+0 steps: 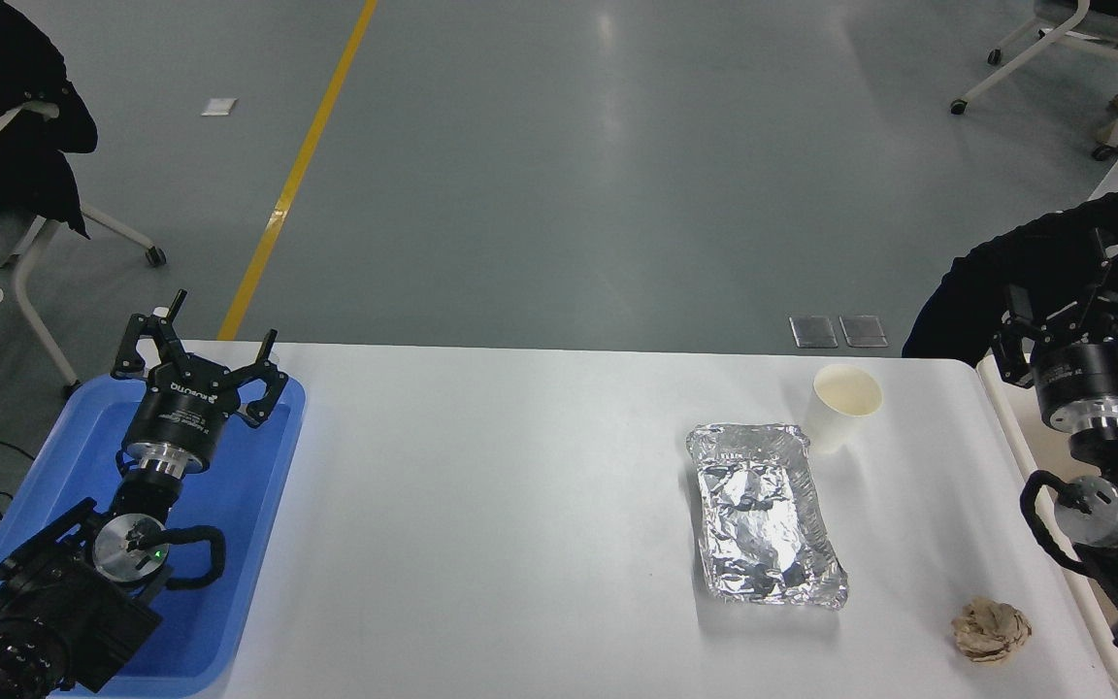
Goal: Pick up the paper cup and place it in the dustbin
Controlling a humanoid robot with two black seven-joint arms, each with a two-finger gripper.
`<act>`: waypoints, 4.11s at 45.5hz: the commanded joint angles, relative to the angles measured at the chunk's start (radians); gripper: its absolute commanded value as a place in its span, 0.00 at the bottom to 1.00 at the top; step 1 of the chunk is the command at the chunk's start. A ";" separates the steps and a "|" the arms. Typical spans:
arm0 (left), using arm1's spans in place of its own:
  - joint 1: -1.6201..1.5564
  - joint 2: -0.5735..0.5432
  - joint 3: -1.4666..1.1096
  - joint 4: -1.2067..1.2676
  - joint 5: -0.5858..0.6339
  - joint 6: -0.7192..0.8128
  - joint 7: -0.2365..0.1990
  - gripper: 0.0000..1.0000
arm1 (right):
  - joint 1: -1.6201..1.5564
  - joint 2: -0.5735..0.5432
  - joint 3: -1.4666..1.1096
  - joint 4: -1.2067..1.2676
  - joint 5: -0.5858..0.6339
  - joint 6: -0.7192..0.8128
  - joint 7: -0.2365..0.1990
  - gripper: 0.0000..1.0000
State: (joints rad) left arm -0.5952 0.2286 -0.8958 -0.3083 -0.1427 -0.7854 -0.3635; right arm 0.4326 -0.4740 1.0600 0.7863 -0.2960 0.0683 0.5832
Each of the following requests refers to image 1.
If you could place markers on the large pale bin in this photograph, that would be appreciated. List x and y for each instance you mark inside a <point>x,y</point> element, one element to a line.
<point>1013,422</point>

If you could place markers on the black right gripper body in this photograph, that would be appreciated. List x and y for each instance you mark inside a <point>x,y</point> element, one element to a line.
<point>1088,369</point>

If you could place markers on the white paper cup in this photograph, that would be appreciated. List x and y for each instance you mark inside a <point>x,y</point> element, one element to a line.
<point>836,417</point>

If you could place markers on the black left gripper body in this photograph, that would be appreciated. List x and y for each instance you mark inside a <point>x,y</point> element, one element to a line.
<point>176,413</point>

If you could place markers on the person in dark clothes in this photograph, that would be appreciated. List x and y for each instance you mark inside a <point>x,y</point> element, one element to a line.
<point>1005,282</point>

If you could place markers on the white frame chair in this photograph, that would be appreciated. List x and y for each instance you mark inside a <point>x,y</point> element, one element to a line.
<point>30,291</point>
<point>1093,34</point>

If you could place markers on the crumpled tan paper ball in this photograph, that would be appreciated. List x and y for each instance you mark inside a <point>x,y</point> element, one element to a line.
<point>991,631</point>

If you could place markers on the blue plastic tray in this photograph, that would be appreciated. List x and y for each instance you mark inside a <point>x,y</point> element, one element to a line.
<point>248,505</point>

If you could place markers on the crumpled foil tray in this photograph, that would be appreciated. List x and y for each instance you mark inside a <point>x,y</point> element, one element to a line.
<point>763,515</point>

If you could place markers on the metal floor plate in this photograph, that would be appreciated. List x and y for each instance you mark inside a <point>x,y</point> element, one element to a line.
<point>864,331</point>
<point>813,331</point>

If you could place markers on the seated person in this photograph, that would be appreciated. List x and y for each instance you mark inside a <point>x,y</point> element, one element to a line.
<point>16,146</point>

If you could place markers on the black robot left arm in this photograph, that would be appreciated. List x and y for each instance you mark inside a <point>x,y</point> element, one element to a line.
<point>54,602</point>

